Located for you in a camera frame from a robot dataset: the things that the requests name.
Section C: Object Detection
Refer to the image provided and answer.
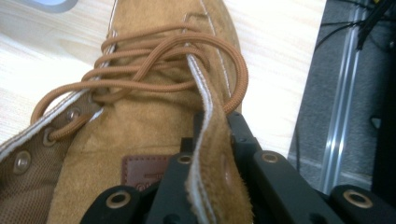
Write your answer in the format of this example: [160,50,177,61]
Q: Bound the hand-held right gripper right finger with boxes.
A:
[227,112,344,224]

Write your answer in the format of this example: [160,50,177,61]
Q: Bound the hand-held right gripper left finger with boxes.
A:
[146,112,205,224]

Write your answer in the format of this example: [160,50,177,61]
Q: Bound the tan suede lace-up boot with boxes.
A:
[0,0,255,224]

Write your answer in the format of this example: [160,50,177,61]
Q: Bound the black floor cables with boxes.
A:
[314,0,396,53]

